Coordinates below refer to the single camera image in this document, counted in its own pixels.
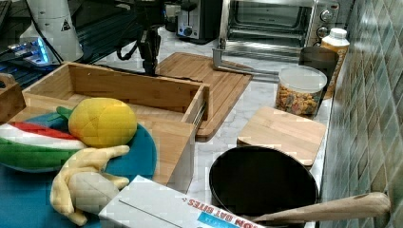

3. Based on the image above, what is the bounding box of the black round pot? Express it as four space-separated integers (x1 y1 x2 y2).
209 146 318 217

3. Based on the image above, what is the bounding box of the wooden cutting board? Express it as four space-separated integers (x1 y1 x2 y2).
157 52 252 142

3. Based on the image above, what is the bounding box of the cinnamon oat bites box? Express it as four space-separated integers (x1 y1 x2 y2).
99 176 264 228

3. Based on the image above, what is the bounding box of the wooden drawer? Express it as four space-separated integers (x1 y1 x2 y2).
25 63 209 124

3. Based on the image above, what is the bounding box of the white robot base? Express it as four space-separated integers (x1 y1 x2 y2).
20 0 84 67

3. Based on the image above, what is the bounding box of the teal canister with bamboo lid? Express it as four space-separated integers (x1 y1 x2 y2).
237 106 326 167

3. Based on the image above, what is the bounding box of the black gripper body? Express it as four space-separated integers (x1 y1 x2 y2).
135 0 165 76

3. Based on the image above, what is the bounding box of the yellow plush lemon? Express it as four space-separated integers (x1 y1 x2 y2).
56 98 138 148

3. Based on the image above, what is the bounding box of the black two-slot toaster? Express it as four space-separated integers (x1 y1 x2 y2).
176 0 223 44

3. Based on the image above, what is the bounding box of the plush watermelon slice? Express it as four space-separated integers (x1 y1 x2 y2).
0 123 86 173

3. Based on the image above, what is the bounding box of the wooden spoon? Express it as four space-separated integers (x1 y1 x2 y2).
253 192 391 225

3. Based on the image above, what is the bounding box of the clear jar of cereal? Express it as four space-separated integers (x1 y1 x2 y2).
275 66 327 118

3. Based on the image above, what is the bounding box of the dark round cup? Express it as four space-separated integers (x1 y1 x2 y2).
298 47 338 86

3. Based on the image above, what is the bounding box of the stainless steel toaster oven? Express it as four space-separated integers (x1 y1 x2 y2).
213 0 355 83

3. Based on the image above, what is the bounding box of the plush peeled banana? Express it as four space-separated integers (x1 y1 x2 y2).
49 145 129 226

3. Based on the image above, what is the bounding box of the bottle with white cap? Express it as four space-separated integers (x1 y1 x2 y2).
320 28 351 100

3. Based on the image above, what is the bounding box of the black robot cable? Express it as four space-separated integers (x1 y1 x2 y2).
115 18 142 62

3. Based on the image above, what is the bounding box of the blue round plate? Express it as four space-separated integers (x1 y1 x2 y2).
0 125 157 228

